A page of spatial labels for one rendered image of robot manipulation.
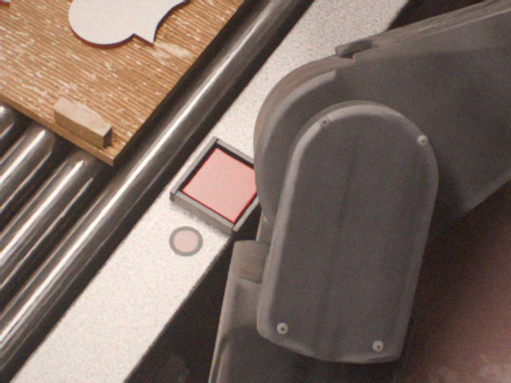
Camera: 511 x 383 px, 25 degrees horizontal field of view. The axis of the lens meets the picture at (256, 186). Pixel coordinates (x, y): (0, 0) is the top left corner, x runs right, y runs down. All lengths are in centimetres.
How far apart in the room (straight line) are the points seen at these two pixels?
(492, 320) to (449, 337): 9
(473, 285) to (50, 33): 117
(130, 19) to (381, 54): 86
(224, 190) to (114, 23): 21
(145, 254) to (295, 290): 76
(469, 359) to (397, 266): 177
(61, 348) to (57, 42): 32
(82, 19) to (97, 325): 32
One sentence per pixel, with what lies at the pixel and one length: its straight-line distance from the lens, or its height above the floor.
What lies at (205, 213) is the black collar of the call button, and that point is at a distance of 107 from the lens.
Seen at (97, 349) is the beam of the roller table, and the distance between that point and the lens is 103.
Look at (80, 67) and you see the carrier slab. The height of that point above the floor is 94.
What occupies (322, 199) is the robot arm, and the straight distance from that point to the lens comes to 30.
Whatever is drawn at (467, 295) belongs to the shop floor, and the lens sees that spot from 213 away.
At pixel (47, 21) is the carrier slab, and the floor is 94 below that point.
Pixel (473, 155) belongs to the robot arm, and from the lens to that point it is 32.
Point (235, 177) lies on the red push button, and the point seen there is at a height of 93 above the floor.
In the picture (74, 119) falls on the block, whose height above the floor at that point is 96.
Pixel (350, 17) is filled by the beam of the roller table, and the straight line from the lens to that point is 123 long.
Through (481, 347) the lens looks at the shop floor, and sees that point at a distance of 209.
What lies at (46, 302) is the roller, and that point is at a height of 92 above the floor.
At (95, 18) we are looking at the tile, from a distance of 117.
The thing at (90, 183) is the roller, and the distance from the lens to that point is 111.
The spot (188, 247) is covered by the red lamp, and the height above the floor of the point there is 92.
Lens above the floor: 187
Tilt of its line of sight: 60 degrees down
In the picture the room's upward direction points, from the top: 9 degrees clockwise
